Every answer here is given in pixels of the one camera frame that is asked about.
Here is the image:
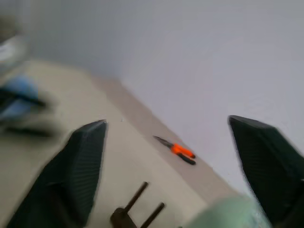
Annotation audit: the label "blue plate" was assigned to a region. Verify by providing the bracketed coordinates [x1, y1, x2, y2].
[0, 75, 40, 122]

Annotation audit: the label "dark metal clamp tool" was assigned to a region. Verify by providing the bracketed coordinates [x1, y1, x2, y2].
[110, 181, 165, 228]

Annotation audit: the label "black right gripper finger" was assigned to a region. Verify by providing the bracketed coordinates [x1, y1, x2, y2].
[4, 127, 55, 138]
[0, 87, 47, 107]
[6, 119, 107, 228]
[228, 115, 304, 228]

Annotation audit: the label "orange and black pliers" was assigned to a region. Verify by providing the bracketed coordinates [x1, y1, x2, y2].
[153, 135, 197, 166]

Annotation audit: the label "green plate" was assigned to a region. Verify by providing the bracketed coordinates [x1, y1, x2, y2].
[181, 195, 271, 228]

